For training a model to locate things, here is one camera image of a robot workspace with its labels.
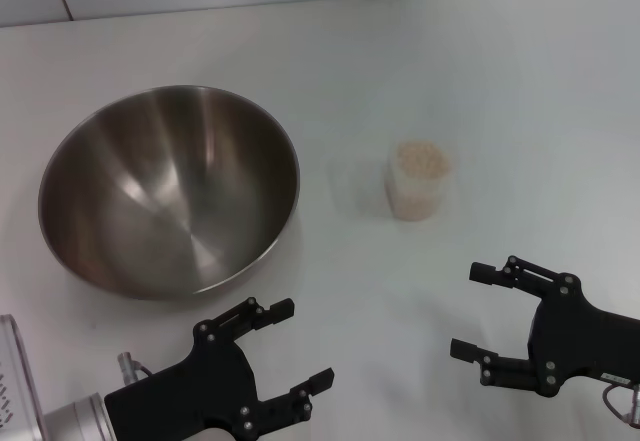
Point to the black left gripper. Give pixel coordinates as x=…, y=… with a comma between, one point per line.
x=200, y=391

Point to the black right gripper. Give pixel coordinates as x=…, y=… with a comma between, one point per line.
x=575, y=341

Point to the clear plastic cup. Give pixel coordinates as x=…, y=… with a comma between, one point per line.
x=397, y=196

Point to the white rice grains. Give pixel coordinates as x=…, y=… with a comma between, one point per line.
x=422, y=161

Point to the stainless steel mixing bowl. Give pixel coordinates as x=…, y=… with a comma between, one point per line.
x=150, y=186

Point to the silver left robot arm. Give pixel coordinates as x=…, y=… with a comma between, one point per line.
x=80, y=418

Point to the clear plastic cover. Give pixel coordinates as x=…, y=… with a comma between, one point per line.
x=15, y=376

